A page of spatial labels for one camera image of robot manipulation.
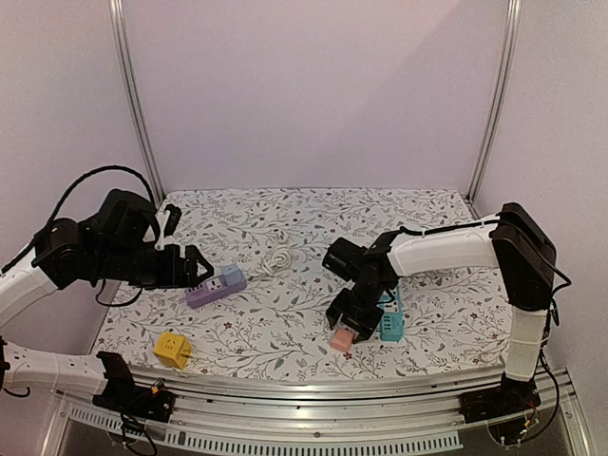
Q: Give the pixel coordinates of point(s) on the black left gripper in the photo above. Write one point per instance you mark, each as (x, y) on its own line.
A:
(173, 275)

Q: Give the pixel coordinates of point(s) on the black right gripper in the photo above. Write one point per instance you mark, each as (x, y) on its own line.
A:
(354, 316)

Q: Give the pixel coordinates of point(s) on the pink charger plug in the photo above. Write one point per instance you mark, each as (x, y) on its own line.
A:
(342, 340)

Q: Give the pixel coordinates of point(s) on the yellow cube socket adapter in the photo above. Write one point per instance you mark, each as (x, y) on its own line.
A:
(173, 350)

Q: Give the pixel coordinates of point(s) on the blue charger plug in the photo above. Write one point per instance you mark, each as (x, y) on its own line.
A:
(234, 278)

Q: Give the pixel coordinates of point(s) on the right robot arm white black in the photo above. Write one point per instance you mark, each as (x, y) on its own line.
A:
(509, 243)

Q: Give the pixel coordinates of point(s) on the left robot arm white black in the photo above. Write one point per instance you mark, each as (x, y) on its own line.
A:
(124, 241)

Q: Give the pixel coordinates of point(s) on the purple power strip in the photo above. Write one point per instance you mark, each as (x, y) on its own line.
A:
(207, 292)

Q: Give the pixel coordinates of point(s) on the teal power strip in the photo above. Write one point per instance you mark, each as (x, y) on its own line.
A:
(391, 326)

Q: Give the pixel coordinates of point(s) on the floral patterned table mat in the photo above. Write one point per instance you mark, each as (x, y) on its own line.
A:
(276, 329)

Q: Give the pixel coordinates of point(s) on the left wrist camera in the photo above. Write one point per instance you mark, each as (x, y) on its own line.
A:
(167, 220)

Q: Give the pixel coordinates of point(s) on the left aluminium frame post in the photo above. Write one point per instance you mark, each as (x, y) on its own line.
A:
(133, 98)

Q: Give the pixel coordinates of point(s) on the aluminium frame post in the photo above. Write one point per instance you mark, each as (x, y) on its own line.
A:
(510, 38)
(133, 98)

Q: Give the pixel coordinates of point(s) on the right aluminium frame post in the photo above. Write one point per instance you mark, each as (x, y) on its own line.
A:
(510, 38)

